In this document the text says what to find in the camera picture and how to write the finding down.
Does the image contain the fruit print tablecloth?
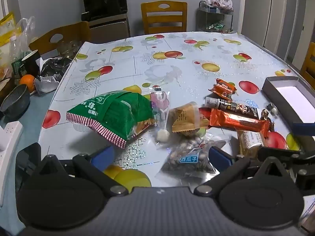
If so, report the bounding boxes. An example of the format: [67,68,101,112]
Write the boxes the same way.
[38,31,315,202]

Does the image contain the silver foil bag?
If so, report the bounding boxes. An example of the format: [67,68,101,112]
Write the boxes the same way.
[34,76,61,96]

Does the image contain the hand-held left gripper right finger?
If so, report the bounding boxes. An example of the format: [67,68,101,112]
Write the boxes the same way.
[194,146,289,197]

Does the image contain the dark speckled bowl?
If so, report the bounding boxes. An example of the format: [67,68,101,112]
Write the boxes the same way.
[0,84,30,118]

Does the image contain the white door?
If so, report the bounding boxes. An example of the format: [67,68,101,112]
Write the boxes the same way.
[242,0,287,54]

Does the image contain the grey cardboard box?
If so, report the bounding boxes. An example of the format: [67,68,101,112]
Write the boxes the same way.
[261,76,315,124]

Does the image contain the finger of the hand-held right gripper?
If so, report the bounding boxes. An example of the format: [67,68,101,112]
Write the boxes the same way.
[257,147,315,170]
[292,122,315,136]

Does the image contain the white power strip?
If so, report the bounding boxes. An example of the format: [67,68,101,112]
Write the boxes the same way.
[0,120,23,153]

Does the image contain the metal trolley cart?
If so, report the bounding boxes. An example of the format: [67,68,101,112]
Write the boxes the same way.
[197,0,234,33]

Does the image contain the glass bowl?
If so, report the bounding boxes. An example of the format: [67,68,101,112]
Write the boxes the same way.
[57,39,83,59]

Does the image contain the green snack bag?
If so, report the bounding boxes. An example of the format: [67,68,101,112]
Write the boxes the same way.
[66,91,158,149]

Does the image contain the clear melon seed bag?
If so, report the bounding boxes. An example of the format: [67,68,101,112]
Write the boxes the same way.
[156,134,221,179]

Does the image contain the black mug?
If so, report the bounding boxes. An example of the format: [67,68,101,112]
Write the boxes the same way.
[19,50,41,77]

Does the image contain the black plastic bag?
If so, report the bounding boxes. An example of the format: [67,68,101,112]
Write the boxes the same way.
[40,57,73,83]

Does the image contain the small orange snack packet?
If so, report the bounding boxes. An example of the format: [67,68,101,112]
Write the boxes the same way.
[208,78,238,101]

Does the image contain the wooden chair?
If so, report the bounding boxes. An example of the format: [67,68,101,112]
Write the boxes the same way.
[141,1,187,35]
[299,42,315,89]
[29,21,91,57]

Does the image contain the golden brown pastry packet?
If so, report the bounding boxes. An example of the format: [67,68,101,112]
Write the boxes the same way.
[168,102,201,134]

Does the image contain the orange fruit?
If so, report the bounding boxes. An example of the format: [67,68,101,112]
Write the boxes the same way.
[19,74,36,92]

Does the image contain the clear pink candy packet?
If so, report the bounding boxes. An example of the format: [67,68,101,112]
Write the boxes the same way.
[150,87,171,143]

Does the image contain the long orange snack bar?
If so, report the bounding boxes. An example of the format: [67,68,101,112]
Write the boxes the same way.
[209,108,270,138]

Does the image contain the dark chocolate stick tube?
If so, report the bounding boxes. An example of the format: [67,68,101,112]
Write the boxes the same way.
[205,97,259,119]

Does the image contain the clear plastic bag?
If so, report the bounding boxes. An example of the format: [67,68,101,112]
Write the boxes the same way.
[11,17,36,62]

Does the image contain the green foil packets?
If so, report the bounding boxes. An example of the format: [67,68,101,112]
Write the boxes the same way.
[205,21,225,32]

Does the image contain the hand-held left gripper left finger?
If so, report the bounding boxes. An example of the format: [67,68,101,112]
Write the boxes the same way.
[37,146,128,197]

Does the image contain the black silver water dispenser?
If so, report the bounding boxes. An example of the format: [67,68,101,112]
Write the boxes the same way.
[81,0,130,44]

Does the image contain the clear yellow cake packet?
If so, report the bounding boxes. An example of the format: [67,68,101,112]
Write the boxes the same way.
[237,130,269,156]

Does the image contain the yellow package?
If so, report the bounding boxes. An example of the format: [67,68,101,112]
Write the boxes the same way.
[0,12,22,47]

